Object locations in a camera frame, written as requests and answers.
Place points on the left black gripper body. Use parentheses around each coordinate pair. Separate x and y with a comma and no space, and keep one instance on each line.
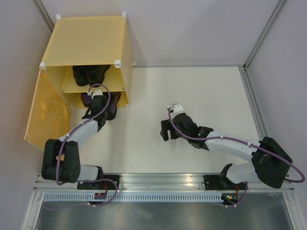
(104,113)

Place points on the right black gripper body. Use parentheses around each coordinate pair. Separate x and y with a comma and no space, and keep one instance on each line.
(177,135)

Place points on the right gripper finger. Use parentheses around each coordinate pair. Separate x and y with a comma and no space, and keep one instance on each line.
(166,125)
(165,134)

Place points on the black pointed loafer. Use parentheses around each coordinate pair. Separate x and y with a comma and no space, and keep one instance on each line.
(96,73)

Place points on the black leather shoe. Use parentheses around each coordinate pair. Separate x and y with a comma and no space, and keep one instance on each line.
(80,75)

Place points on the purple loafer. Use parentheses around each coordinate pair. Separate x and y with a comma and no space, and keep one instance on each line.
(86,99)
(113,105)

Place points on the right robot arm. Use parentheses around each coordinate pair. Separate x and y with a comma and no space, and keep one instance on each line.
(266,161)

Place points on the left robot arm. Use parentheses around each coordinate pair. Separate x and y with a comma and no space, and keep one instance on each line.
(61,161)

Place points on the yellow shoe cabinet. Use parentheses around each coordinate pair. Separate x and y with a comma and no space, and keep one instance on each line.
(78,41)

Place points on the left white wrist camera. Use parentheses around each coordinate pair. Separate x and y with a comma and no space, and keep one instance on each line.
(95,93)

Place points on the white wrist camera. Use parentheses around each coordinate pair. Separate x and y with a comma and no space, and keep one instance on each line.
(95,93)
(175,109)

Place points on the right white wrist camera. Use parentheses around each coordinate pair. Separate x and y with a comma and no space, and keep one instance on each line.
(175,109)

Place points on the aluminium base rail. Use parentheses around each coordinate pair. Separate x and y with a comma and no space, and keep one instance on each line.
(161,182)

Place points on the white slotted cable duct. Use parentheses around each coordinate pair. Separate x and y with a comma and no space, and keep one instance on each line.
(134,197)

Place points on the left aluminium frame post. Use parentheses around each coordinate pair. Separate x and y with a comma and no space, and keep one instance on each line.
(44,14)

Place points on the right aluminium frame profile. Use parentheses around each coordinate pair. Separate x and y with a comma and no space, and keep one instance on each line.
(276,78)

